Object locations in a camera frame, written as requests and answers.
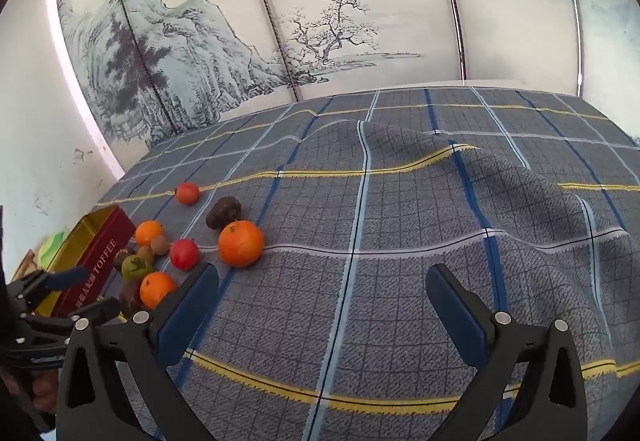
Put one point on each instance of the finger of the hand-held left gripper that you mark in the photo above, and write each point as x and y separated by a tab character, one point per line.
67	276
102	311

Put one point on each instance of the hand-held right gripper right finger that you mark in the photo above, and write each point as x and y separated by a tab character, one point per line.
460	316

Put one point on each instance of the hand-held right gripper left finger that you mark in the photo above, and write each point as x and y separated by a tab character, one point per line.
187	316

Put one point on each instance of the dark brown passion fruit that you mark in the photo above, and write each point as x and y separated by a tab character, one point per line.
121	258
223	214
130	298

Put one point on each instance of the red and gold tin box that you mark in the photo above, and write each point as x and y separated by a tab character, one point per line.
100	256

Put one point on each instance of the green fruit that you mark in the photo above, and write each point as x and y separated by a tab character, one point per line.
136	267

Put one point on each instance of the brown longan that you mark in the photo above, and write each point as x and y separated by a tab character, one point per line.
145	254
160	245

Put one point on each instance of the large orange mandarin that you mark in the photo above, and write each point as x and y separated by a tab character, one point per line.
241	244

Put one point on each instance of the red fruit with stem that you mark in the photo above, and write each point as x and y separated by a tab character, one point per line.
187	194

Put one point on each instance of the person's left hand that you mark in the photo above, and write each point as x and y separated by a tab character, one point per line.
45	391

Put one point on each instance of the green tissue pack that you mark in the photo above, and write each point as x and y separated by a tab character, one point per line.
50	246

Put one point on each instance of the wooden chair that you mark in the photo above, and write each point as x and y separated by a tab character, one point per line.
25	266

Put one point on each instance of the grey plaid tablecloth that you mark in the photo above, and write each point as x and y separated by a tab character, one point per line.
350	221

